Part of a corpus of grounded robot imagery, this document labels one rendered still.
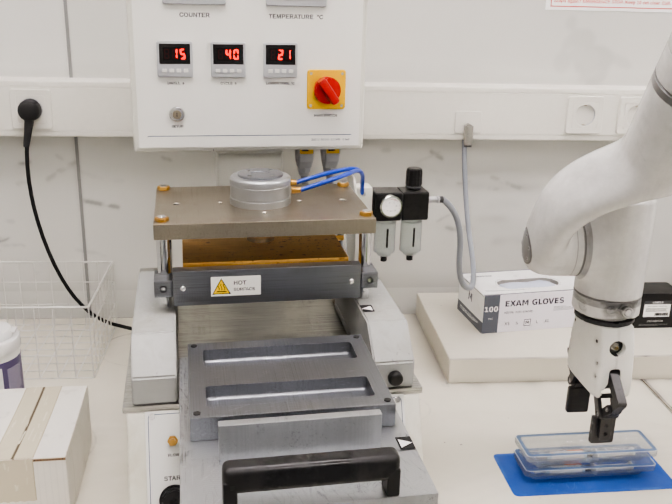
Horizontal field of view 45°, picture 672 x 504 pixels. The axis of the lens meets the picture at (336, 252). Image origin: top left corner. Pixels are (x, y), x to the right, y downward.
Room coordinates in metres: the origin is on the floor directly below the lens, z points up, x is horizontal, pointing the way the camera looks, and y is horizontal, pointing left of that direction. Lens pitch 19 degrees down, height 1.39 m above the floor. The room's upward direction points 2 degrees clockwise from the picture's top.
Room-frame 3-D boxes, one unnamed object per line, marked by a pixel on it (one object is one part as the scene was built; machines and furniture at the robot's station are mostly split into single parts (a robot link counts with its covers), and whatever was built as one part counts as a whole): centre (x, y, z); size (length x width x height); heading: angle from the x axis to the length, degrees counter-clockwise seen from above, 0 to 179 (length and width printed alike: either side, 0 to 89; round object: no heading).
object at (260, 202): (1.05, 0.09, 1.08); 0.31 x 0.24 x 0.13; 101
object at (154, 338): (0.92, 0.22, 0.97); 0.25 x 0.05 x 0.07; 11
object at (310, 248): (1.02, 0.09, 1.07); 0.22 x 0.17 x 0.10; 101
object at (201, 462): (0.71, 0.04, 0.97); 0.30 x 0.22 x 0.08; 11
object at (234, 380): (0.76, 0.05, 0.98); 0.20 x 0.17 x 0.03; 101
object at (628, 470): (0.96, -0.35, 0.76); 0.18 x 0.06 x 0.02; 97
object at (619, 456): (0.96, -0.35, 0.78); 0.18 x 0.06 x 0.02; 98
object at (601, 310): (0.96, -0.35, 1.00); 0.09 x 0.08 x 0.03; 7
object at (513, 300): (1.40, -0.36, 0.83); 0.23 x 0.12 x 0.07; 103
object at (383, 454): (0.58, 0.02, 0.99); 0.15 x 0.02 x 0.04; 101
